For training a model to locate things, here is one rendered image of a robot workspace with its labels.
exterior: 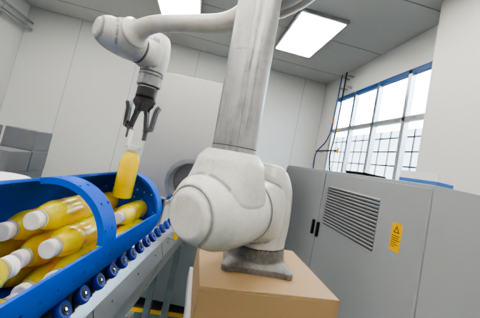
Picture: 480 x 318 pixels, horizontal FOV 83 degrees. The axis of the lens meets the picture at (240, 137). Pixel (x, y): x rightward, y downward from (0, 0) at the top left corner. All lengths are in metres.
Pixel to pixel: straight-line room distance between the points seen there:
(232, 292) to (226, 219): 0.20
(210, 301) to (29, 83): 6.09
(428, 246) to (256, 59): 1.28
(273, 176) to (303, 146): 5.25
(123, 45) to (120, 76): 4.94
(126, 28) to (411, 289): 1.61
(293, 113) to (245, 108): 5.37
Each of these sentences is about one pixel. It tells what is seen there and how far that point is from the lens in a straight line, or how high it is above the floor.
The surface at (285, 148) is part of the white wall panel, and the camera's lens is 5.81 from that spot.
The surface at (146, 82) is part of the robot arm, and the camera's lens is 1.08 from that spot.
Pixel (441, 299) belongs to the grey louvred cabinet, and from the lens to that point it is 1.74.
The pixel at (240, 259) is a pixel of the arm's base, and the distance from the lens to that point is 0.75.
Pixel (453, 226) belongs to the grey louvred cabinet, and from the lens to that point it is 1.70.
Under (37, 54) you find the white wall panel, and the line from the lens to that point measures 6.57.
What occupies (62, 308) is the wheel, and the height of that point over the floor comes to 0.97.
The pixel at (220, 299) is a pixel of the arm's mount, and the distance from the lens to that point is 0.67.
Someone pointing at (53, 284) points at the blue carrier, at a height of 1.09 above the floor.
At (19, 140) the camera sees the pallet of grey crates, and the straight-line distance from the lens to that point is 4.53.
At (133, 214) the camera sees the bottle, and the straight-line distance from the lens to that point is 1.06.
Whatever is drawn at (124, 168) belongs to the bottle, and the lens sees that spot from 1.07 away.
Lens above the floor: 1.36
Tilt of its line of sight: 5 degrees up
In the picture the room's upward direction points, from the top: 12 degrees clockwise
